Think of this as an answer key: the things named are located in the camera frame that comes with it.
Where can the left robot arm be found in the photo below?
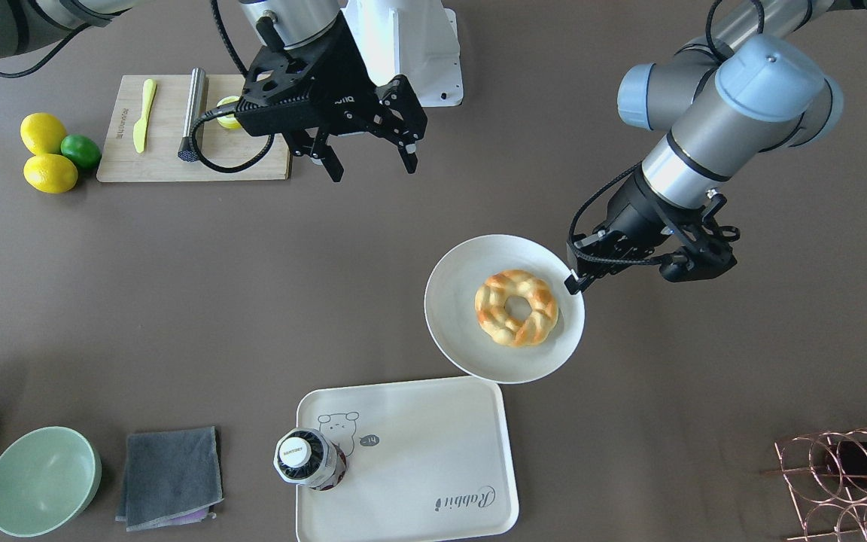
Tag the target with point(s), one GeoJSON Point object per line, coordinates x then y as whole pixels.
{"type": "Point", "coordinates": [735, 91]}

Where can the yellow lemon far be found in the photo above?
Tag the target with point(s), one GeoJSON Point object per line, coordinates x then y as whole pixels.
{"type": "Point", "coordinates": [42, 133]}

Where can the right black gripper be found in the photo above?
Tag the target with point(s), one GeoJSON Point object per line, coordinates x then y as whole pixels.
{"type": "Point", "coordinates": [349, 84]}

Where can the cream rabbit tray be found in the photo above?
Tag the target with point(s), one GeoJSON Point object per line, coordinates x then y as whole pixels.
{"type": "Point", "coordinates": [428, 460]}

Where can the twisted glazed donut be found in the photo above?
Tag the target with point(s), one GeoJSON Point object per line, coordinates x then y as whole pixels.
{"type": "Point", "coordinates": [516, 308]}

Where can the white round plate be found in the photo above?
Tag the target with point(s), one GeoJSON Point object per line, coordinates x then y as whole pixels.
{"type": "Point", "coordinates": [452, 321]}

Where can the green lime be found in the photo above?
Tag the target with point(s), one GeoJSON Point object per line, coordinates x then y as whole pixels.
{"type": "Point", "coordinates": [81, 150]}

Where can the grey folded cloth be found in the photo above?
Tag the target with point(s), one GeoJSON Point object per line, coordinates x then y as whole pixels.
{"type": "Point", "coordinates": [171, 478]}

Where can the wooden cutting board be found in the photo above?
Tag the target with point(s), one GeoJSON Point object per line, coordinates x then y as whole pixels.
{"type": "Point", "coordinates": [120, 163]}

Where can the mint green bowl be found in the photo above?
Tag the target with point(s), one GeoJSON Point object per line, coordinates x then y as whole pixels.
{"type": "Point", "coordinates": [47, 478]}

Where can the yellow lemon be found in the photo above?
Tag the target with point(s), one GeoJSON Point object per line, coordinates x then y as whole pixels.
{"type": "Point", "coordinates": [51, 173]}
{"type": "Point", "coordinates": [42, 133]}

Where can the tea bottle on tray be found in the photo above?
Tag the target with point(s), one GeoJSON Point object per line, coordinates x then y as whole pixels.
{"type": "Point", "coordinates": [305, 457]}

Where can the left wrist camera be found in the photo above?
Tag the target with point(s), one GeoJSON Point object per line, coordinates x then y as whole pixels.
{"type": "Point", "coordinates": [707, 246]}

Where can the yellow plastic knife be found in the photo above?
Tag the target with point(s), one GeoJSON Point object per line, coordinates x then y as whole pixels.
{"type": "Point", "coordinates": [140, 129]}

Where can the yellow lemon near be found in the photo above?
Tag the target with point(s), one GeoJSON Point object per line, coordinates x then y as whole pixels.
{"type": "Point", "coordinates": [51, 173]}

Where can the copper wire bottle rack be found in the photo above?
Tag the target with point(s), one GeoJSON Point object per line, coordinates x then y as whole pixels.
{"type": "Point", "coordinates": [825, 474]}

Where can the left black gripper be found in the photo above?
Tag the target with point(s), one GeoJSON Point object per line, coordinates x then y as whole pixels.
{"type": "Point", "coordinates": [635, 207]}

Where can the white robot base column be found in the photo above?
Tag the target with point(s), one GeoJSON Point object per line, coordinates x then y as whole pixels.
{"type": "Point", "coordinates": [418, 39]}

